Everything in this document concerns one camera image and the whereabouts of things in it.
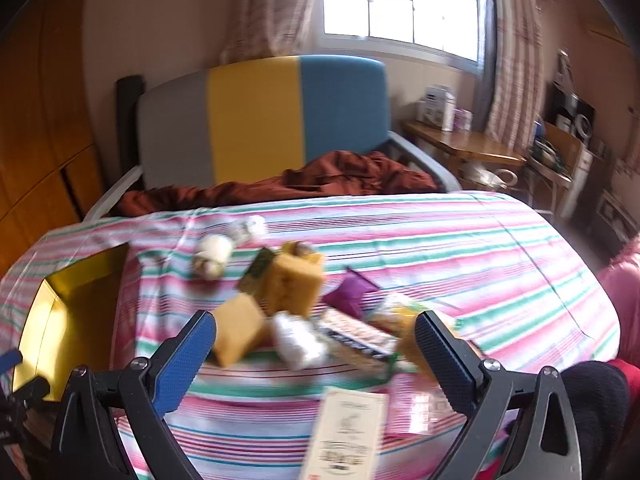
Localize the pink flat packet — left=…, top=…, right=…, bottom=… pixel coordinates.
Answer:
left=385, top=375, right=468, bottom=438

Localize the black upright object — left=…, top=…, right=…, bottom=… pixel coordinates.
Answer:
left=116, top=75, right=146, bottom=173

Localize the yellow sponge block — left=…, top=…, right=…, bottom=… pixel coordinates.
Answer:
left=209, top=292, right=271, bottom=368
left=397, top=330, right=436, bottom=376
left=260, top=252, right=326, bottom=318

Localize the white plastic bag ball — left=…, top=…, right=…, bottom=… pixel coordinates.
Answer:
left=227, top=214, right=268, bottom=246

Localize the white carton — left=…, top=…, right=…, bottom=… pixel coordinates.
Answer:
left=417, top=85, right=457, bottom=132

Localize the white plastic bag with handle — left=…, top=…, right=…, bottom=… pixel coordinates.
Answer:
left=460, top=160, right=521, bottom=192

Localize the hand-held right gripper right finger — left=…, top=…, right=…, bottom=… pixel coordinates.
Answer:
left=414, top=310, right=591, bottom=480

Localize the cream sock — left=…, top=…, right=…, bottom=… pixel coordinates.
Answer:
left=192, top=234, right=236, bottom=278

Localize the brown biscuit packet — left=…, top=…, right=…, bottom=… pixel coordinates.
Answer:
left=317, top=307, right=401, bottom=366

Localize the cream printed paper box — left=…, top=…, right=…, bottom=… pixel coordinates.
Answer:
left=297, top=387, right=391, bottom=480

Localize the cardboard box with clutter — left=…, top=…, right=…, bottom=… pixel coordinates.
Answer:
left=527, top=122, right=588, bottom=181

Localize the pink quilted cloth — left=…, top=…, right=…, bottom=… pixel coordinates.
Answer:
left=597, top=235, right=640, bottom=361

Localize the black appliance with white ring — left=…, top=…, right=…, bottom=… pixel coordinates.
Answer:
left=547, top=82, right=596, bottom=136

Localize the wooden desk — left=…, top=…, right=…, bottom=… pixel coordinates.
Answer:
left=400, top=120, right=528, bottom=196

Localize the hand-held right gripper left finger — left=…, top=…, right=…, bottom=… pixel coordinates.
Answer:
left=50, top=310, right=218, bottom=480

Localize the striped bed sheet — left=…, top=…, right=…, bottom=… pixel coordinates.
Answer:
left=0, top=190, right=623, bottom=480

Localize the framed picture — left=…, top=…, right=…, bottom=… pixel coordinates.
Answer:
left=595, top=190, right=640, bottom=241

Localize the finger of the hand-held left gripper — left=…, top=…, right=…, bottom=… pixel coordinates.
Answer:
left=0, top=376, right=52, bottom=446
left=0, top=350, right=25, bottom=375

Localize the clear white noodle packet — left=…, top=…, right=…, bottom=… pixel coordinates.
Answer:
left=270, top=310, right=331, bottom=371

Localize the large barred window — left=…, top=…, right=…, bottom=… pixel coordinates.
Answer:
left=320, top=0, right=483, bottom=63

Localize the red-brown blanket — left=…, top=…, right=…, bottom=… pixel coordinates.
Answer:
left=117, top=150, right=441, bottom=218

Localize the green printed box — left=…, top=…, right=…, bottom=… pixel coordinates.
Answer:
left=236, top=246, right=281, bottom=296

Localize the clear cracker packet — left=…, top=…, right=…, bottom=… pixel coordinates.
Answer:
left=367, top=292, right=463, bottom=341

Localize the wooden wardrobe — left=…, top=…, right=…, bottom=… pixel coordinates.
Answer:
left=0, top=0, right=118, bottom=271

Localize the purple snack packet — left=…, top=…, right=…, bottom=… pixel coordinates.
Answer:
left=322, top=267, right=381, bottom=318

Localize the gold metal tin box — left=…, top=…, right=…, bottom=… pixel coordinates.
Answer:
left=12, top=242, right=131, bottom=401

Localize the grey yellow blue armchair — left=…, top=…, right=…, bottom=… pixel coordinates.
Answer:
left=82, top=54, right=463, bottom=221

